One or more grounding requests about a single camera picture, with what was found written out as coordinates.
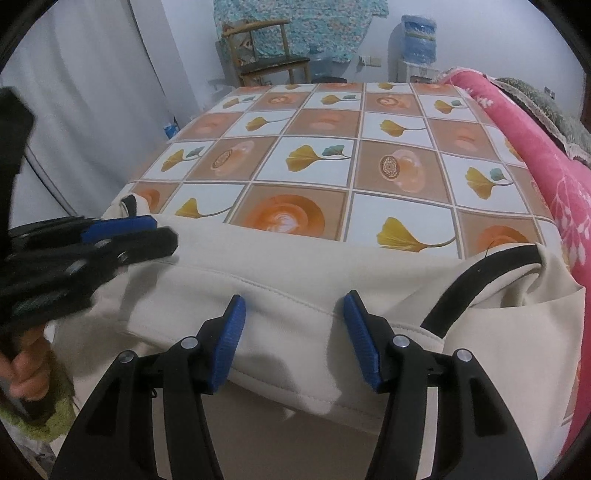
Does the beige zip jacket black trim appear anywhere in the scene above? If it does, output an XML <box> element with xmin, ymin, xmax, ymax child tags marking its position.
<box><xmin>53</xmin><ymin>216</ymin><xmax>585</xmax><ymax>479</ymax></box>

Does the person left hand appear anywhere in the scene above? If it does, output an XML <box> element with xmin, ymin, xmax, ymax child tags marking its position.
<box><xmin>1</xmin><ymin>324</ymin><xmax>51</xmax><ymax>401</ymax></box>

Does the green fluffy sleeve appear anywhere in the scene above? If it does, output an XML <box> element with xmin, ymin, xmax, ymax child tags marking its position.
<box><xmin>1</xmin><ymin>354</ymin><xmax>76</xmax><ymax>443</ymax></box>

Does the white curtain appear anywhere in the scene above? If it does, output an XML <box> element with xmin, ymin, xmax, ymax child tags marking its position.
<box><xmin>1</xmin><ymin>1</ymin><xmax>198</xmax><ymax>226</ymax></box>

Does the small blue carton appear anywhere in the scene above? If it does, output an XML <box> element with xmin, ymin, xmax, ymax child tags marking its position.
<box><xmin>163</xmin><ymin>123</ymin><xmax>179</xmax><ymax>139</ymax></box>

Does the wooden chair black seat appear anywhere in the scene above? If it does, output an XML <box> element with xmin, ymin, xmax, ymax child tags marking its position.
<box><xmin>221</xmin><ymin>19</ymin><xmax>311</xmax><ymax>87</ymax></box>

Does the patterned bed sheet mattress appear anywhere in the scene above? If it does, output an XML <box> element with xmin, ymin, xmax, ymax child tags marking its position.
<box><xmin>122</xmin><ymin>83</ymin><xmax>564</xmax><ymax>258</ymax></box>

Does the pink floral blanket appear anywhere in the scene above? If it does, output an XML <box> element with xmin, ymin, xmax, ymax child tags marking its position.
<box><xmin>427</xmin><ymin>69</ymin><xmax>590</xmax><ymax>472</ymax></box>

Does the teal floral hanging cloth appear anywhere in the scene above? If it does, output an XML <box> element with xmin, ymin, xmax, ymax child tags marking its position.
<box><xmin>213</xmin><ymin>0</ymin><xmax>389</xmax><ymax>63</ymax></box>

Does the grey lace pillow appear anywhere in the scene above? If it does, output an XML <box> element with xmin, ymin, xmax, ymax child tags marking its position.
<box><xmin>491</xmin><ymin>77</ymin><xmax>590</xmax><ymax>167</ymax></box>

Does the blue water dispenser bottle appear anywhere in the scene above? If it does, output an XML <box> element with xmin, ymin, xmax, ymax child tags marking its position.
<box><xmin>401</xmin><ymin>15</ymin><xmax>437</xmax><ymax>65</ymax></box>

